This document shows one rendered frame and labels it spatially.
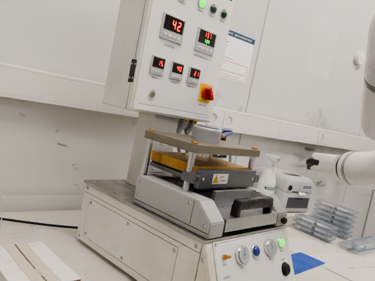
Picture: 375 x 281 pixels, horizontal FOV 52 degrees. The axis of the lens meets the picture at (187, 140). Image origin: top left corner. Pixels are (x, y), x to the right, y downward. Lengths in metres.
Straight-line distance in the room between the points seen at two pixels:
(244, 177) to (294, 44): 1.25
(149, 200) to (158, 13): 0.47
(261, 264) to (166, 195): 0.28
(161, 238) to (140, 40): 0.49
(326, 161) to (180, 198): 0.39
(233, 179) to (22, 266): 0.51
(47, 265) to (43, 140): 0.62
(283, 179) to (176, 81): 0.91
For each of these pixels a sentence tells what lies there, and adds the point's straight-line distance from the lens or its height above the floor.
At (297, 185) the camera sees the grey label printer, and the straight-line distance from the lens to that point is 1.88.
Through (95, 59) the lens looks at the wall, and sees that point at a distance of 1.41.
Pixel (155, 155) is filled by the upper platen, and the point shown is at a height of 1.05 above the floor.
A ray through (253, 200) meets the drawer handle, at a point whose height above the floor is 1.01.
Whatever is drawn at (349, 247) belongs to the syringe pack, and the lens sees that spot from 1.70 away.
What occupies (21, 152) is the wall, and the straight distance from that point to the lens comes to 1.36.
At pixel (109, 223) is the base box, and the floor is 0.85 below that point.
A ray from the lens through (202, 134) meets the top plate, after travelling 0.99.
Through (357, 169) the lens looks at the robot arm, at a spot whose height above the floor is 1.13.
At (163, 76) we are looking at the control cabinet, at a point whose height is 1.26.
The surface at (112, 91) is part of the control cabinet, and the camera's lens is 1.08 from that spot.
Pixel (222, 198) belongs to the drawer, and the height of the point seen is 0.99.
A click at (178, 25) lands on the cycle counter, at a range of 1.09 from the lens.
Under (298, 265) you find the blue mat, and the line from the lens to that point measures 1.38.
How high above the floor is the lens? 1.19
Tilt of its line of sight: 5 degrees down
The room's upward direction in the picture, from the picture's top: 11 degrees clockwise
